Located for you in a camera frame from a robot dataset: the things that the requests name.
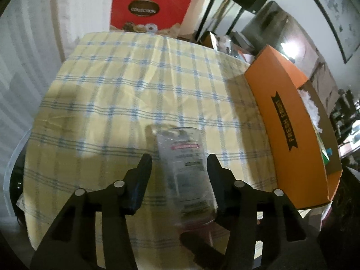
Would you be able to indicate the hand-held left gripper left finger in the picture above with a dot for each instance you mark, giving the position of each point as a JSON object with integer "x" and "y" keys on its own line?
{"x": 137, "y": 191}

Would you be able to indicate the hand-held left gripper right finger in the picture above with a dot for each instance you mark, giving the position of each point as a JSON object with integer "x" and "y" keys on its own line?
{"x": 216, "y": 180}

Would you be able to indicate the clear tube with red cap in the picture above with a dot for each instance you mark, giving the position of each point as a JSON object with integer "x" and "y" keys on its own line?
{"x": 185, "y": 174}

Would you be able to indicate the orange cardboard box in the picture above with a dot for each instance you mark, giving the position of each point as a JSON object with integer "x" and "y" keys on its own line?
{"x": 287, "y": 118}

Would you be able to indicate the green toothpaste box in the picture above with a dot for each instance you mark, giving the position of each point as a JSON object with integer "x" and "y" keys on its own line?
{"x": 324, "y": 157}

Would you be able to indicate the blue collapsible funnel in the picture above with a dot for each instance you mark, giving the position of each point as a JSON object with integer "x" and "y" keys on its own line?
{"x": 329, "y": 152}

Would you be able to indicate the white fluffy duster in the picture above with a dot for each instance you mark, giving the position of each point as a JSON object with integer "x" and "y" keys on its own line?
{"x": 312, "y": 109}

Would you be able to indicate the yellow plaid tablecloth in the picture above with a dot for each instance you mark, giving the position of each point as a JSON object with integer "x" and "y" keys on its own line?
{"x": 112, "y": 104}

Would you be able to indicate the cardboard box of clutter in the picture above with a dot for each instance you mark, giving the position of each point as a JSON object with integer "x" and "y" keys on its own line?
{"x": 213, "y": 40}

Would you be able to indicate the black speaker stand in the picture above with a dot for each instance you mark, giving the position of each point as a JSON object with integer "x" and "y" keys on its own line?
{"x": 205, "y": 19}
{"x": 234, "y": 19}

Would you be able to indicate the brown sofa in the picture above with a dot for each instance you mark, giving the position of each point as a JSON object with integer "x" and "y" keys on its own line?
{"x": 270, "y": 22}

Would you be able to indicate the red chocolate gift bag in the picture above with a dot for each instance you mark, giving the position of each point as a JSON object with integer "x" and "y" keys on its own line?
{"x": 168, "y": 11}

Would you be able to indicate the white curtain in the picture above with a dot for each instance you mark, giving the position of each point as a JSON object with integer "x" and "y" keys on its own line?
{"x": 28, "y": 47}

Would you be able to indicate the framed ink painting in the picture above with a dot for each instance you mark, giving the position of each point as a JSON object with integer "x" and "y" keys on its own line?
{"x": 332, "y": 11}

